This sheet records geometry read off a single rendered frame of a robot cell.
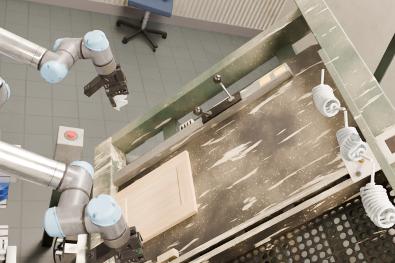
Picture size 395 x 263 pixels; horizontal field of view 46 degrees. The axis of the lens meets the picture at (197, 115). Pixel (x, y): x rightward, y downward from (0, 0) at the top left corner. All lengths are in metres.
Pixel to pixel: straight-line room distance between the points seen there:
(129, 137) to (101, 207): 1.17
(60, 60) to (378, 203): 1.05
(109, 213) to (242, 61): 1.14
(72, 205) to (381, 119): 0.91
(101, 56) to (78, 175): 0.51
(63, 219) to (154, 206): 0.79
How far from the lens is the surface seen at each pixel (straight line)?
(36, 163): 1.30
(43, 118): 3.74
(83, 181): 1.31
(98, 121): 3.80
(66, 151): 2.33
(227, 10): 5.44
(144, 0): 4.58
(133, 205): 2.07
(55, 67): 1.58
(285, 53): 2.07
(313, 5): 1.96
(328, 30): 1.82
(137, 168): 2.14
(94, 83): 1.78
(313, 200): 1.47
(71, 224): 1.23
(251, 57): 2.10
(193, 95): 2.18
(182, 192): 1.89
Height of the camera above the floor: 2.58
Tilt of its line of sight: 38 degrees down
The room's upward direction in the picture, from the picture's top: 24 degrees clockwise
